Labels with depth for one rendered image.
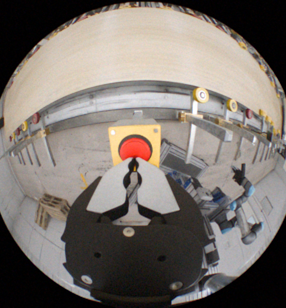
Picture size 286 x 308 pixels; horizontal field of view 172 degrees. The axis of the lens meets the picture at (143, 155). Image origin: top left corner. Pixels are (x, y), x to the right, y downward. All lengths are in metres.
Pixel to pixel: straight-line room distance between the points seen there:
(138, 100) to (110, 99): 0.20
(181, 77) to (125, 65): 0.24
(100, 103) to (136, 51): 0.45
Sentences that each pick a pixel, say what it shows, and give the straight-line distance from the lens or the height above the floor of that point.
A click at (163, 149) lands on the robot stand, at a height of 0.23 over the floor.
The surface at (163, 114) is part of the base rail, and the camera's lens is 0.67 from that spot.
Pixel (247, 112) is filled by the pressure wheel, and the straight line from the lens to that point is 0.88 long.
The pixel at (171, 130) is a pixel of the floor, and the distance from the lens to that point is 1.46.
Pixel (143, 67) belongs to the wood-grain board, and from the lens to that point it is 0.49.
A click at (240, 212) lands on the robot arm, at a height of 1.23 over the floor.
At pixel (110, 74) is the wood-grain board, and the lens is 0.49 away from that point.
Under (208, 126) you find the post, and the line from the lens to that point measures 0.39.
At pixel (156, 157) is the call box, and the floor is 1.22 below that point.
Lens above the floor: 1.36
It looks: 62 degrees down
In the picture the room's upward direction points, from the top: 175 degrees clockwise
